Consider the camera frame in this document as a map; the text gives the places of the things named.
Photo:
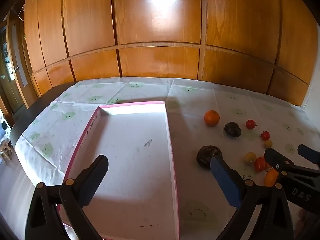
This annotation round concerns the orange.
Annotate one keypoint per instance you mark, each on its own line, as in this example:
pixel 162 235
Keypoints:
pixel 211 118

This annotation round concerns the dark shiny wrinkled fruit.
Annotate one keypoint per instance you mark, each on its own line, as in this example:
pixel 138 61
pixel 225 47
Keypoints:
pixel 205 156

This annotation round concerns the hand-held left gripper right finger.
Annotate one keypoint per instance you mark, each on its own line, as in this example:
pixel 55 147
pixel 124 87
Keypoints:
pixel 223 180

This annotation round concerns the small wooden stool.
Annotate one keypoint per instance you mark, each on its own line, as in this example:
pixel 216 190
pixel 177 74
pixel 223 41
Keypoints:
pixel 6 152

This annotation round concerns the oblong orange-yellow tomato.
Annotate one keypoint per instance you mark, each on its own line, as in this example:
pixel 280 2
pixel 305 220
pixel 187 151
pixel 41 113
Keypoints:
pixel 271 177

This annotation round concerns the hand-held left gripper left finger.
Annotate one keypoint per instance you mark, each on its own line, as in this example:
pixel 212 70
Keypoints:
pixel 93 182

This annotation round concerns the wooden wardrobe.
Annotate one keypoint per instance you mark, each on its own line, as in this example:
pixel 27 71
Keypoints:
pixel 160 30

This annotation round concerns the pink shallow cardboard box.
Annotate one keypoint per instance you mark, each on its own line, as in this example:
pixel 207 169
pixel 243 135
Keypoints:
pixel 130 155

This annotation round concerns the dark brown fruit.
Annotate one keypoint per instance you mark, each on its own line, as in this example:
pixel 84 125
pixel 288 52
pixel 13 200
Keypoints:
pixel 232 129

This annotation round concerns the person's right hand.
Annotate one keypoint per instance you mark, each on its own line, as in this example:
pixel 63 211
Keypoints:
pixel 301 216

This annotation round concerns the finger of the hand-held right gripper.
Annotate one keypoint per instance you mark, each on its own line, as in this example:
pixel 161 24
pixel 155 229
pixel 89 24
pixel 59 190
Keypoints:
pixel 276 158
pixel 308 153

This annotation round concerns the small yellow round fruit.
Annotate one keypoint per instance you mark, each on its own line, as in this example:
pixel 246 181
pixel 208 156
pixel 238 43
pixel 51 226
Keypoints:
pixel 268 143
pixel 250 157

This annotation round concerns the red cherry tomato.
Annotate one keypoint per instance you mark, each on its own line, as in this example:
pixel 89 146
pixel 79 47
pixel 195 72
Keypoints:
pixel 265 135
pixel 250 124
pixel 260 164

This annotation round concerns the wooden door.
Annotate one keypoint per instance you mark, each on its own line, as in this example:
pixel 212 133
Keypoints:
pixel 16 67

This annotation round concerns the white cloud-print tablecloth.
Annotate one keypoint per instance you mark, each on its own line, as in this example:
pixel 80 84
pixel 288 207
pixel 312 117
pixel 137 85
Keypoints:
pixel 140 90

